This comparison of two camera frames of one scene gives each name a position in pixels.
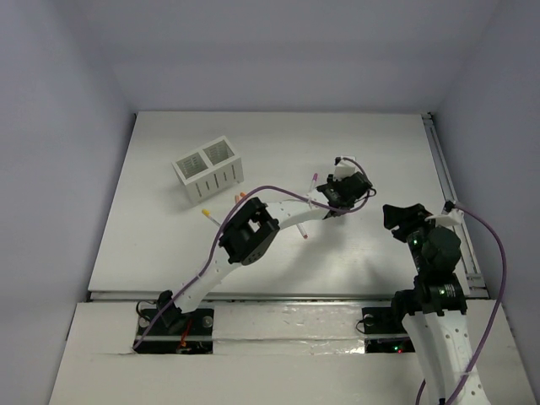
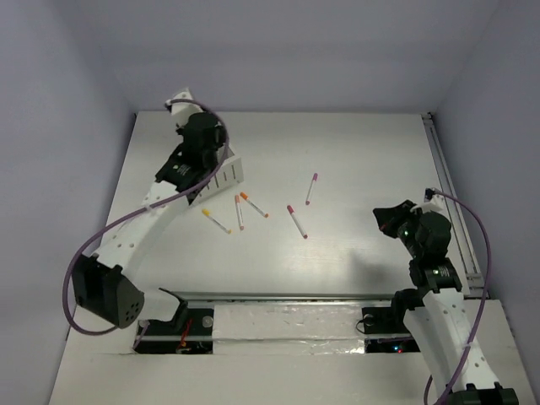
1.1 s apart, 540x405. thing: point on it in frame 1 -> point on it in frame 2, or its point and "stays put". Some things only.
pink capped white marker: [303, 230] stays put
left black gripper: [334, 194] -> [194, 186]
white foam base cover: [264, 353] stays put
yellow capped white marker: [207, 213] stays put
